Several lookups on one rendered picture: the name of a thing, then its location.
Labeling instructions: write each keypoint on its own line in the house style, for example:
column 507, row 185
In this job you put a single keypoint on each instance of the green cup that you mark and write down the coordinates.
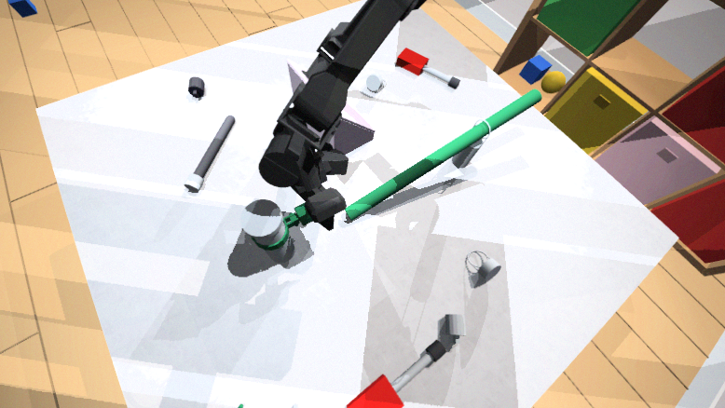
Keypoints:
column 301, row 214

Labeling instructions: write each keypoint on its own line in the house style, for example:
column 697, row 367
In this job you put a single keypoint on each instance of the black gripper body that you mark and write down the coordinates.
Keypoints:
column 325, row 202

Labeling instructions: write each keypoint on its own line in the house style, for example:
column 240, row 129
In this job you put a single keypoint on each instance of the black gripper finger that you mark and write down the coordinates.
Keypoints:
column 328, row 223
column 303, row 195

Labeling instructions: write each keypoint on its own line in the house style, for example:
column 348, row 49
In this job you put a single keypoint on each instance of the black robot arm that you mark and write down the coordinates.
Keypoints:
column 321, row 101

